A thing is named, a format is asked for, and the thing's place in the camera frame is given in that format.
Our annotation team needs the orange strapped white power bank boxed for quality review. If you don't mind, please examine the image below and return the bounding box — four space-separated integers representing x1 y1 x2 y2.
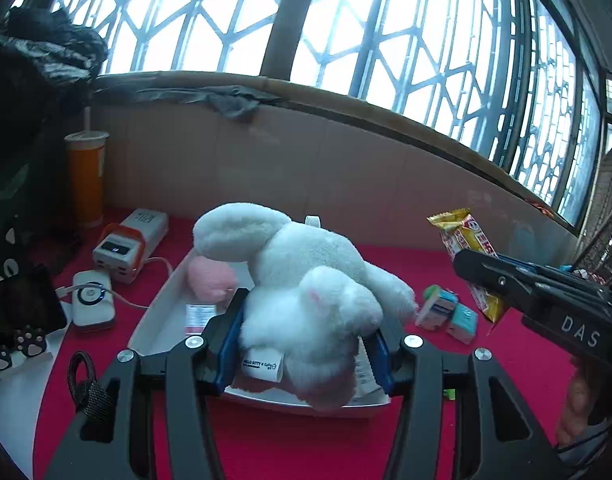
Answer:
92 222 148 284

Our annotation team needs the brown cardboard sheet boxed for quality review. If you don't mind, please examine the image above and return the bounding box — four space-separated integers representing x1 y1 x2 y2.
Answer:
93 71 581 233

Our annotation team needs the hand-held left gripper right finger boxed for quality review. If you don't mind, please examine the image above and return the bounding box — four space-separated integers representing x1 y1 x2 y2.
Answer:
361 330 566 480

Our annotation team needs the yellow red snack packet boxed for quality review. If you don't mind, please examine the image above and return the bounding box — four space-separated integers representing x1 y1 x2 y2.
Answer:
427 208 509 336

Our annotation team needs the red felt mat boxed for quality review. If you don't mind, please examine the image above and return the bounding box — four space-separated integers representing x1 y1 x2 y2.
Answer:
33 205 586 480

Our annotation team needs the white plush bunny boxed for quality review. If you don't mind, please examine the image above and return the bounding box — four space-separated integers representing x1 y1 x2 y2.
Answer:
192 202 419 413

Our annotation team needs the teal small box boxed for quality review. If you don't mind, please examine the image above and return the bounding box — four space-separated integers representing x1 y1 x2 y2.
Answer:
446 304 479 345

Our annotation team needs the window with metal grille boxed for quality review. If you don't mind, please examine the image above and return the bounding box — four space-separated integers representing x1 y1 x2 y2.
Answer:
11 0 612 231

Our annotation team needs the black velcro strap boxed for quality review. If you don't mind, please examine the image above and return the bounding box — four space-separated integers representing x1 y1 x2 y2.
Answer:
67 350 114 418

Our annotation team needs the blue white small box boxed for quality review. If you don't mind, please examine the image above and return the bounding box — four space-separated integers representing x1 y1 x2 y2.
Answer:
415 285 459 331

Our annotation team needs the white plastic tray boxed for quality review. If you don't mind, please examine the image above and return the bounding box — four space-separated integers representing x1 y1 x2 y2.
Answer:
127 250 391 418

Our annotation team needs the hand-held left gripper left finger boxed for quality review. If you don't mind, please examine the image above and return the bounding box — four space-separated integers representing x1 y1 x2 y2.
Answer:
45 287 249 480

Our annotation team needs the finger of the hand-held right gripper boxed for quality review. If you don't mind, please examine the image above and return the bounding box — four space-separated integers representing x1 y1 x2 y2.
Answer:
496 254 612 307
453 248 612 314

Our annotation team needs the black flat device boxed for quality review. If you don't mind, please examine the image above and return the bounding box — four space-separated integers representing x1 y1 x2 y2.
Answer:
0 266 69 347

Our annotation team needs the white charger with blue ring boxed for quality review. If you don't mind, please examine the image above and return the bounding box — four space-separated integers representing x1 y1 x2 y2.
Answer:
72 270 117 333

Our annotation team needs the dark grey cloth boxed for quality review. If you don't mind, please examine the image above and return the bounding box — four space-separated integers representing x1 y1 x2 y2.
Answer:
136 85 281 121

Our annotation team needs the dark cat print bag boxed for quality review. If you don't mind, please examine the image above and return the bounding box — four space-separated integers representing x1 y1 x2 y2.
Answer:
0 125 87 376

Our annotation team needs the pink plush toy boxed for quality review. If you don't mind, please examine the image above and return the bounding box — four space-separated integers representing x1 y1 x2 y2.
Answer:
187 255 234 303

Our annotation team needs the white charger cable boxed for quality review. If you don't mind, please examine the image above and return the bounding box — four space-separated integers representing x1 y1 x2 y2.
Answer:
55 284 152 311

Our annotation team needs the person's right hand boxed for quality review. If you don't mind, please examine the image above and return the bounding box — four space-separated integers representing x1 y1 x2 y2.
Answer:
556 362 612 448

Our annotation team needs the orange cup with straw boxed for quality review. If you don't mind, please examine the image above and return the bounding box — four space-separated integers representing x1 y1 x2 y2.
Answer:
64 107 110 228

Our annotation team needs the white red long box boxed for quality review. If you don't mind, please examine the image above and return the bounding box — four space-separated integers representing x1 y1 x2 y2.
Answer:
185 303 217 337

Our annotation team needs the person's right forearm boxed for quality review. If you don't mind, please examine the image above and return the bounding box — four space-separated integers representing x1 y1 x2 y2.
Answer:
556 417 612 468

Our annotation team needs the black jacket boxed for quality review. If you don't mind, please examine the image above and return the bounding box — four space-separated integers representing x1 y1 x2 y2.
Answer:
0 5 109 126

